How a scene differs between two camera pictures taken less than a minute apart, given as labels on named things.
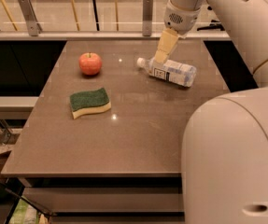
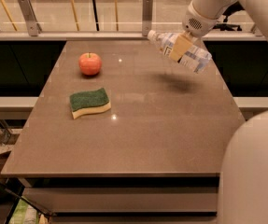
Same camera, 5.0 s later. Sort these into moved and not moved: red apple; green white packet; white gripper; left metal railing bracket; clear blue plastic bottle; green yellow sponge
Moved: clear blue plastic bottle; white gripper
Not moved: green white packet; green yellow sponge; red apple; left metal railing bracket
